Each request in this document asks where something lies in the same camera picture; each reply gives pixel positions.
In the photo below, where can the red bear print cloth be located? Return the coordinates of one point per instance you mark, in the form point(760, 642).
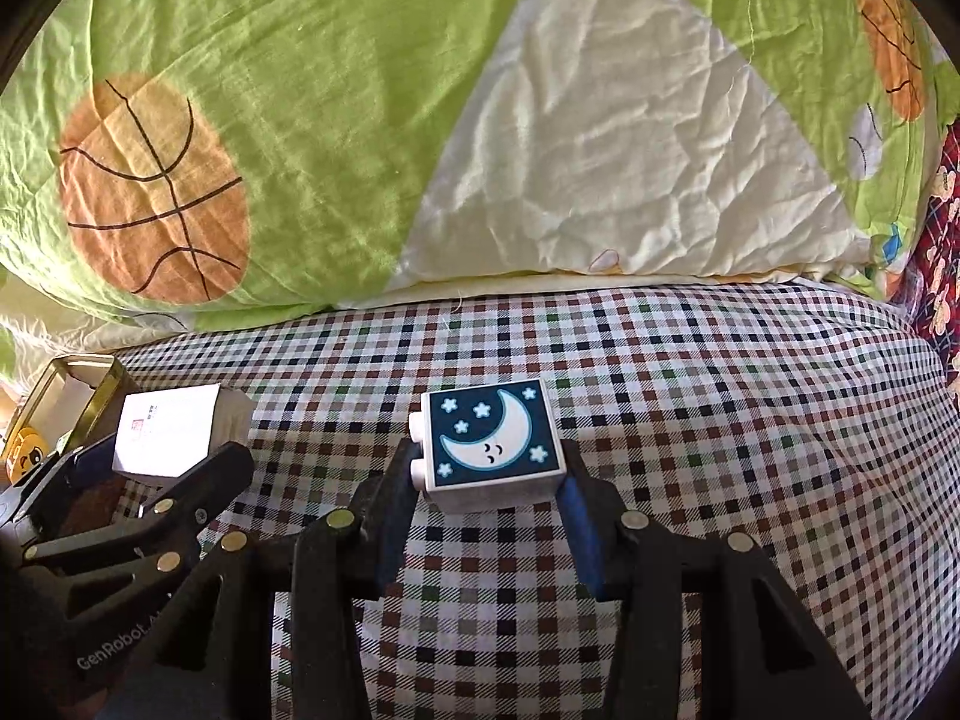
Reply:
point(941, 277)

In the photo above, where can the basketball print quilt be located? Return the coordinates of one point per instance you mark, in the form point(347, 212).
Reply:
point(300, 127)

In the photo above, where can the yellow face print block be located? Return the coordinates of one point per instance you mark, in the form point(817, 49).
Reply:
point(26, 450)

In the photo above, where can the white box with red label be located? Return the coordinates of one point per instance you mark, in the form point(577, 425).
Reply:
point(172, 427)

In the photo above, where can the white moon print block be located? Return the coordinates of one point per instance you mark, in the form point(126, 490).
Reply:
point(487, 427)

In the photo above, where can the gold tin box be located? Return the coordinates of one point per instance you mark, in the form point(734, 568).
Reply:
point(101, 397)

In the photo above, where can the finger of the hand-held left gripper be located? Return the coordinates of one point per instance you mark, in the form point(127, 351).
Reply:
point(82, 465)
point(210, 476)

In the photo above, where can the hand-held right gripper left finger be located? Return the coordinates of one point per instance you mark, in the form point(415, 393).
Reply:
point(386, 532)

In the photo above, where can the checked bed sheet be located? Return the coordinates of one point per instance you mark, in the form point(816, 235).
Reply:
point(712, 427)

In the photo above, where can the white paper liner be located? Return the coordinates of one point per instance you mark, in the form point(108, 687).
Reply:
point(71, 397)

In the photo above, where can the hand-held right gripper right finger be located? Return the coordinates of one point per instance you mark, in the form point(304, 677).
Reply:
point(581, 532)

